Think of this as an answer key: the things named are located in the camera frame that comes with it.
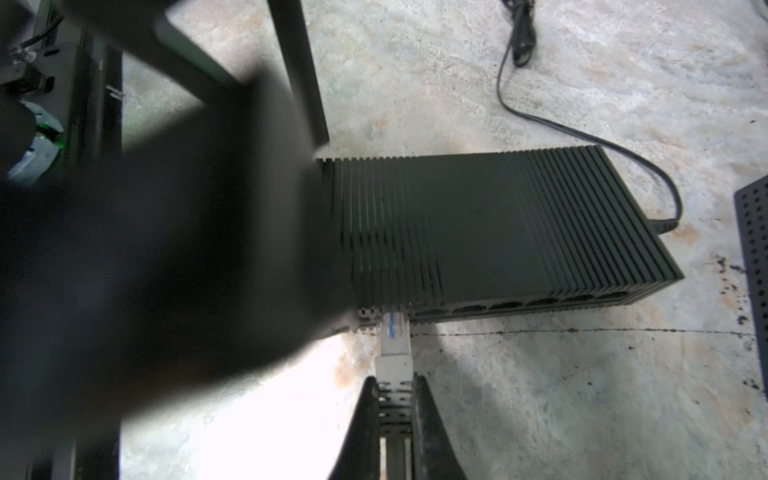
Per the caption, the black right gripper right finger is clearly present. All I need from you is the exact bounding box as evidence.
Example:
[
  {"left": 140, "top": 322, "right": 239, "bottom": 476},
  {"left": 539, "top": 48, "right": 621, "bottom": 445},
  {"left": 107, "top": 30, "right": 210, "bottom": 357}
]
[{"left": 411, "top": 374, "right": 467, "bottom": 480}]

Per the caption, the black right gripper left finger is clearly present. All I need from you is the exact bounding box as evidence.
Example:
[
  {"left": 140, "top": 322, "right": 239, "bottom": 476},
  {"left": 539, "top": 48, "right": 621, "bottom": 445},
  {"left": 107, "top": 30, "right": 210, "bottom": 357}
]
[{"left": 328, "top": 376, "right": 380, "bottom": 480}]

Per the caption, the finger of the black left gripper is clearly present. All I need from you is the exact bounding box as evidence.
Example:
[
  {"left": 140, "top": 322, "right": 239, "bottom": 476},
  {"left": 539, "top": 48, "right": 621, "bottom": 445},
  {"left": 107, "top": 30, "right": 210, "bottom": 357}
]
[{"left": 1, "top": 70, "right": 355, "bottom": 420}]

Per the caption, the grey ethernet cable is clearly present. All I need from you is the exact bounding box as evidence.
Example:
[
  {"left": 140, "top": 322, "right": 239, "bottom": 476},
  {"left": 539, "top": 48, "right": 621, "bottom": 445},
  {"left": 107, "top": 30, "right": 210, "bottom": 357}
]
[{"left": 374, "top": 310, "right": 415, "bottom": 480}]

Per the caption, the small black ribbed switch box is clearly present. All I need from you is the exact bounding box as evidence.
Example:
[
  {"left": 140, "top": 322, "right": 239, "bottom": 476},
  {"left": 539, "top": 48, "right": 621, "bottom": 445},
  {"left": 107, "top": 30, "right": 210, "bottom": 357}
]
[{"left": 319, "top": 145, "right": 683, "bottom": 327}]

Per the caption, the black power adapter with plug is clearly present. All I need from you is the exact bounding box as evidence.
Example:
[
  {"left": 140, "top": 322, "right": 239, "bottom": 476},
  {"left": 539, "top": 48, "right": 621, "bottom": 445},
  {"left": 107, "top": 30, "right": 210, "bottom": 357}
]
[{"left": 495, "top": 0, "right": 684, "bottom": 235}]

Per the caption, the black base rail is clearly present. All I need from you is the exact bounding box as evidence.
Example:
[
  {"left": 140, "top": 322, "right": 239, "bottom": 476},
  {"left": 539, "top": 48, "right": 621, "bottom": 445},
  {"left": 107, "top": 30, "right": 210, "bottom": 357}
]
[{"left": 33, "top": 19, "right": 123, "bottom": 177}]

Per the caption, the large black switch box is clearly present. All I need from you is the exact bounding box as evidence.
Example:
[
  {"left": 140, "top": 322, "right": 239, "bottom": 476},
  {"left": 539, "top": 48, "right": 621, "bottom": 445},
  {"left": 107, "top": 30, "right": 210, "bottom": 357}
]
[{"left": 734, "top": 177, "right": 768, "bottom": 388}]

